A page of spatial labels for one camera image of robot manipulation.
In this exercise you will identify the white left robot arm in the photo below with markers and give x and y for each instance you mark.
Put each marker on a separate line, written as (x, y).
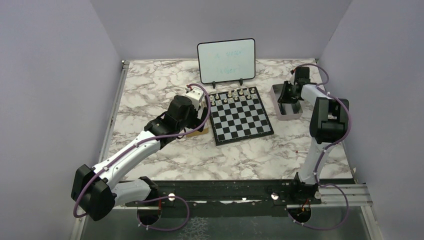
(132, 155)

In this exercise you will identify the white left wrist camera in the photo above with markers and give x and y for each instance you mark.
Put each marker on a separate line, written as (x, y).
(196, 96)

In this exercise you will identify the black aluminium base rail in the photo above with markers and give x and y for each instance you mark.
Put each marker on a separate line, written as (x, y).
(221, 198)

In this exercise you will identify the small whiteboard on stand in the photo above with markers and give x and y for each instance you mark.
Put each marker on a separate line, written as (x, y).
(227, 61)

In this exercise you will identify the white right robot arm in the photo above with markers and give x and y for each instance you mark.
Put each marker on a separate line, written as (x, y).
(328, 126)

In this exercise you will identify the red white marker pen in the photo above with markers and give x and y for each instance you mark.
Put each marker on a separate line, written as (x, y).
(301, 152)

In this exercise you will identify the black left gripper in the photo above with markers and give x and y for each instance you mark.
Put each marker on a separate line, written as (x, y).
(197, 121)

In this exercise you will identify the pink tin tray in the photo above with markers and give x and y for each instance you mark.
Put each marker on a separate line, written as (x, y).
(284, 111)

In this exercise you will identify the black silver chessboard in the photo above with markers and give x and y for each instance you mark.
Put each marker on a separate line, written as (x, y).
(239, 120)

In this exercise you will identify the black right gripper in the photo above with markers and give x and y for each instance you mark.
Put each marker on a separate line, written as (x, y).
(283, 99)

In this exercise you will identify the gold tin tray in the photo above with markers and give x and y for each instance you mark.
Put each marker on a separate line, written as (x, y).
(198, 133)

